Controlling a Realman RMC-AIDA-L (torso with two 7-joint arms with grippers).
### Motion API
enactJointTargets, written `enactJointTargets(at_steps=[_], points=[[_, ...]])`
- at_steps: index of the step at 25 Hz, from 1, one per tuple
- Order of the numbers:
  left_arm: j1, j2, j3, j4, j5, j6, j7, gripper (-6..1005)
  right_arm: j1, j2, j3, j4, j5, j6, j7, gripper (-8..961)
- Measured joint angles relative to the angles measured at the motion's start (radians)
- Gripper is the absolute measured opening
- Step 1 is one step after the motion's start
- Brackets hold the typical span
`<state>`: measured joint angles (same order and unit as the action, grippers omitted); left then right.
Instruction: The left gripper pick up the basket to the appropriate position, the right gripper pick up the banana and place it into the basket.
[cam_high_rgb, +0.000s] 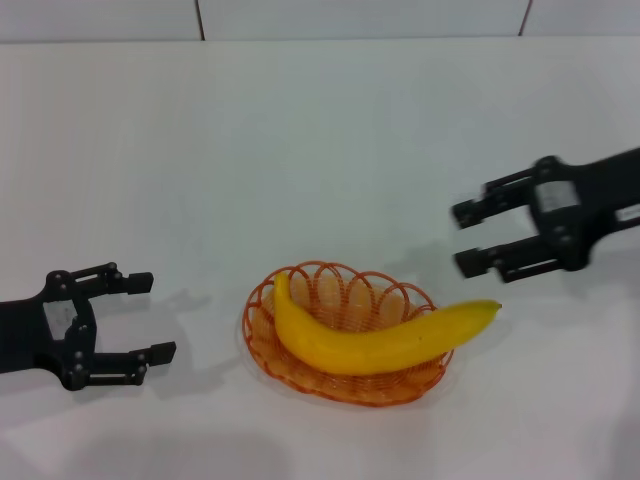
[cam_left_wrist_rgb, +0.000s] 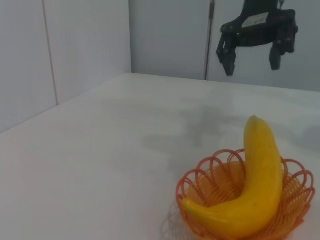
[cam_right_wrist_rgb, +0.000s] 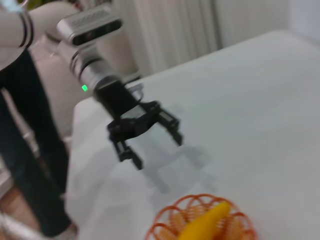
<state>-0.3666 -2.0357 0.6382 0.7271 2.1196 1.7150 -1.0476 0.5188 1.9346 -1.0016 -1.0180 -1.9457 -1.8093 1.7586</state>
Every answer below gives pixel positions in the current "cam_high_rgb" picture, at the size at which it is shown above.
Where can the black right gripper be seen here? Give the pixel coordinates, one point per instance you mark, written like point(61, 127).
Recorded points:
point(600, 200)

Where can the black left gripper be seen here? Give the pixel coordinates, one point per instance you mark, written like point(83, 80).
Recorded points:
point(25, 340)

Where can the yellow banana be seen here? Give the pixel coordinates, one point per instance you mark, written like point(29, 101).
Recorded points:
point(350, 350)

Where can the orange woven oval basket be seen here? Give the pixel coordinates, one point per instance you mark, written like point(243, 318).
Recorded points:
point(350, 386)

